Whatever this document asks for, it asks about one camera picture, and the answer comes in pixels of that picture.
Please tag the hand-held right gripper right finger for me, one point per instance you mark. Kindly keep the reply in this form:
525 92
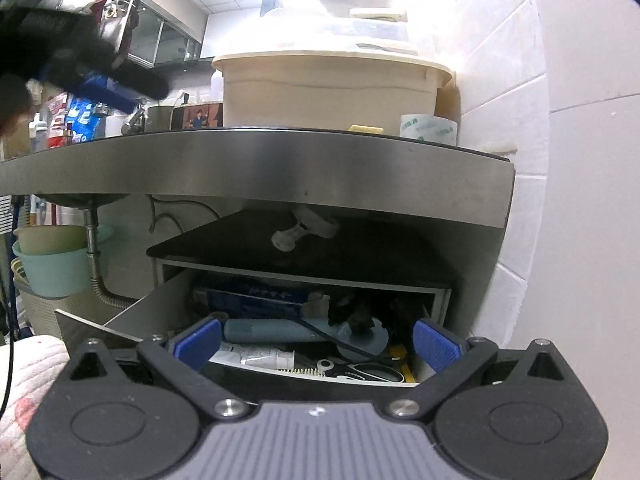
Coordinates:
434 345

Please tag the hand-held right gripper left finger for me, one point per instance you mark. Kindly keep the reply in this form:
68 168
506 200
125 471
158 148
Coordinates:
199 344

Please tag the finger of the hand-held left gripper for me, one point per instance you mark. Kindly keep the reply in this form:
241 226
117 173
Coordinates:
142 80
107 92

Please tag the black glass steel-edged desktop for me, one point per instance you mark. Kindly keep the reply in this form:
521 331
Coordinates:
260 165

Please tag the yellow small item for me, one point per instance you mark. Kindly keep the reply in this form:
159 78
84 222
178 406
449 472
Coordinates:
404 362

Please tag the chrome faucet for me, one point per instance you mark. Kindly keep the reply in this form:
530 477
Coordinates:
131 119

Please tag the blue printed packet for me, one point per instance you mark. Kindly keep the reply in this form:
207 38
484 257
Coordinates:
82 120

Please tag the metal cup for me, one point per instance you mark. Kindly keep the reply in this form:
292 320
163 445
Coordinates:
159 119

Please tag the white tube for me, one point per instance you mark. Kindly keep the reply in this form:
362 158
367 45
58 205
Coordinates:
255 356

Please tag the red printed packet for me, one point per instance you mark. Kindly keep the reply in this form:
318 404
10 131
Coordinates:
57 125

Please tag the red hanging packet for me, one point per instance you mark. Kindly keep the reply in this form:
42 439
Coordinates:
114 20

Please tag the blue round disc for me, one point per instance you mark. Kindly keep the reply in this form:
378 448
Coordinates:
367 342

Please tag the blue tube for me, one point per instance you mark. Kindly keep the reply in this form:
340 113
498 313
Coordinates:
265 331

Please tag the blue cardboard box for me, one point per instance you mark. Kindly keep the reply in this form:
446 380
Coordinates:
255 300

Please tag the white plastic bottle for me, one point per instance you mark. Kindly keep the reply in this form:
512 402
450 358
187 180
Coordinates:
216 87

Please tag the black drawer cabinet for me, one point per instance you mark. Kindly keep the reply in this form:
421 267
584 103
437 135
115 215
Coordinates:
240 245

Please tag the beige perforated laundry basket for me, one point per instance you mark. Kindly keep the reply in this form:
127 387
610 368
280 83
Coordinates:
65 312

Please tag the straight metal drain pipe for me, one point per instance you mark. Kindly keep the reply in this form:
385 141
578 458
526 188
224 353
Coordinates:
91 240

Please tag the white plastic pipe fitting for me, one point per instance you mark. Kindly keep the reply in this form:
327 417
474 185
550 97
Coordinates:
302 230

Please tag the beige plastic basin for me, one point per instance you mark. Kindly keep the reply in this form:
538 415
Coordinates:
47 240

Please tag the mint green plastic basin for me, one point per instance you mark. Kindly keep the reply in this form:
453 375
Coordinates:
55 275

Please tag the white quilted cloth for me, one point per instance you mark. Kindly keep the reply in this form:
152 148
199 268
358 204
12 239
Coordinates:
30 400

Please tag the large beige plastic tub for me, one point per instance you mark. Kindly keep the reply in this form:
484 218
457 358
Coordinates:
325 92

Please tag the clear lidded storage box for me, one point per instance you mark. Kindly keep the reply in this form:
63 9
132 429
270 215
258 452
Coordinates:
345 30

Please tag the white green-printed tape roll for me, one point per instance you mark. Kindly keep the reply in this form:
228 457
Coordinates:
429 130

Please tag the glass wall cabinet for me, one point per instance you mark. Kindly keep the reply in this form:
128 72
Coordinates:
165 40

